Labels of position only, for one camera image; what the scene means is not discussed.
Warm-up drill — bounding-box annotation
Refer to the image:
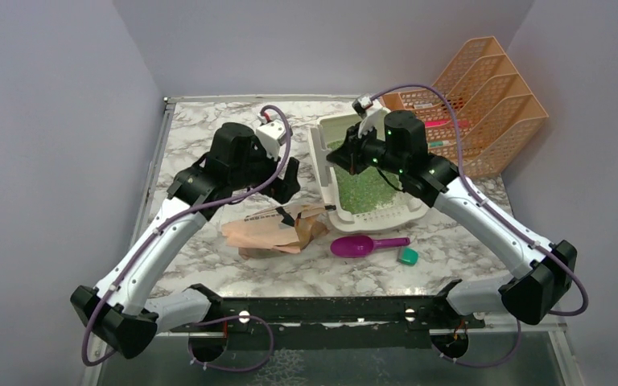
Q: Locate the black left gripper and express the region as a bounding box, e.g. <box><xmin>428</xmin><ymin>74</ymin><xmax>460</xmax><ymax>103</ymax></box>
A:
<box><xmin>230</xmin><ymin>134</ymin><xmax>300</xmax><ymax>203</ymax></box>

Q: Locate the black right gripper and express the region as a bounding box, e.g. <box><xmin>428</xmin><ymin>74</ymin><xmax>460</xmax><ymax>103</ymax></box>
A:
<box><xmin>328</xmin><ymin>121</ymin><xmax>406</xmax><ymax>177</ymax></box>

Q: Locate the orange cat litter bag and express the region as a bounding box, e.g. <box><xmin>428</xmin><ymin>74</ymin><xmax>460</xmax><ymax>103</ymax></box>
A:
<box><xmin>221</xmin><ymin>203</ymin><xmax>336</xmax><ymax>260</ymax></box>

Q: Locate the magenta plastic litter scoop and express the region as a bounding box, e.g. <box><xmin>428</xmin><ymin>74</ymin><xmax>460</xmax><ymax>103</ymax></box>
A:
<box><xmin>330</xmin><ymin>235</ymin><xmax>410</xmax><ymax>258</ymax></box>

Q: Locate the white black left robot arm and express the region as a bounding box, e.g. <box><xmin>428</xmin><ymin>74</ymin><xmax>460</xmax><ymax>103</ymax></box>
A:
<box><xmin>70</xmin><ymin>121</ymin><xmax>300</xmax><ymax>359</ymax></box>

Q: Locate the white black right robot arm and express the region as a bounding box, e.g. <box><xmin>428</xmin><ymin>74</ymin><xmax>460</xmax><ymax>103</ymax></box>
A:
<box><xmin>326</xmin><ymin>110</ymin><xmax>589</xmax><ymax>327</ymax></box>

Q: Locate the green cat litter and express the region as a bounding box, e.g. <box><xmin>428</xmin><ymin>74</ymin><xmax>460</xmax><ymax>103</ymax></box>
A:
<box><xmin>333</xmin><ymin>166</ymin><xmax>400</xmax><ymax>215</ymax></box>

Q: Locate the white plastic litter box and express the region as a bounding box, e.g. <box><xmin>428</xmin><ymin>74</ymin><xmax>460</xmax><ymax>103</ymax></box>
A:
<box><xmin>313</xmin><ymin>113</ymin><xmax>428</xmax><ymax>233</ymax></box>

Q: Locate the small green box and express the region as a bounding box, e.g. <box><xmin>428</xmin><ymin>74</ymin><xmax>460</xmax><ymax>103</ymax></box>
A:
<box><xmin>397</xmin><ymin>247</ymin><xmax>419</xmax><ymax>266</ymax></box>

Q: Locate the green marker pen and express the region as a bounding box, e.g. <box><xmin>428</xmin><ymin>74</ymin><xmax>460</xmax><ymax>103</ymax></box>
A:
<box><xmin>428</xmin><ymin>141</ymin><xmax>454</xmax><ymax>148</ymax></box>

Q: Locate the pink marker pen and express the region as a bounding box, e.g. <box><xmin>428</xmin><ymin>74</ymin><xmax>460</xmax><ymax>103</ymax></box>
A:
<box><xmin>425</xmin><ymin>120</ymin><xmax>471</xmax><ymax>128</ymax></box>

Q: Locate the orange mesh file organizer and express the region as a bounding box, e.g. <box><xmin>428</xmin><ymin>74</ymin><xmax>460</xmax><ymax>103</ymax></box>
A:
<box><xmin>381</xmin><ymin>36</ymin><xmax>549</xmax><ymax>179</ymax></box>

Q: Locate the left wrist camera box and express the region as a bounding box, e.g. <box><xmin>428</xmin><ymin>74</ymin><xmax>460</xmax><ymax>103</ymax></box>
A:
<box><xmin>254</xmin><ymin>120</ymin><xmax>293</xmax><ymax>161</ymax></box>

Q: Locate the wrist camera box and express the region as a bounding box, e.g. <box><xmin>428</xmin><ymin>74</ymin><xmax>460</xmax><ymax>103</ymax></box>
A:
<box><xmin>352</xmin><ymin>94</ymin><xmax>390</xmax><ymax>138</ymax></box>
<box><xmin>254</xmin><ymin>120</ymin><xmax>293</xmax><ymax>161</ymax></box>

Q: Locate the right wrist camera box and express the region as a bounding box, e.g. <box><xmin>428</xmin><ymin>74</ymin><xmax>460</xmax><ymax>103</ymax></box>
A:
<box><xmin>352</xmin><ymin>94</ymin><xmax>390</xmax><ymax>138</ymax></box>

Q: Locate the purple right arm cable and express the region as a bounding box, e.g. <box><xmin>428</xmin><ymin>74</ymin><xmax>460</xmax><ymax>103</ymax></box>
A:
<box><xmin>365</xmin><ymin>83</ymin><xmax>591</xmax><ymax>368</ymax></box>

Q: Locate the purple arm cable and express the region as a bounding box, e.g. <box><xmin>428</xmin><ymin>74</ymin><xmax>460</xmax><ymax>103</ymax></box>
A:
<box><xmin>365</xmin><ymin>83</ymin><xmax>591</xmax><ymax>368</ymax></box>
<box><xmin>80</xmin><ymin>105</ymin><xmax>294</xmax><ymax>373</ymax></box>

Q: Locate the black metal base rail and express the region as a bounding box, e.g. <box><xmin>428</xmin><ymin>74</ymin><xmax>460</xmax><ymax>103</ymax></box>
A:
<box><xmin>173</xmin><ymin>295</ymin><xmax>484</xmax><ymax>350</ymax></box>

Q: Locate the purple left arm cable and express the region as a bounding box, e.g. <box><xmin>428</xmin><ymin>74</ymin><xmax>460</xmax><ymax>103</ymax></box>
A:
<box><xmin>80</xmin><ymin>105</ymin><xmax>294</xmax><ymax>373</ymax></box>

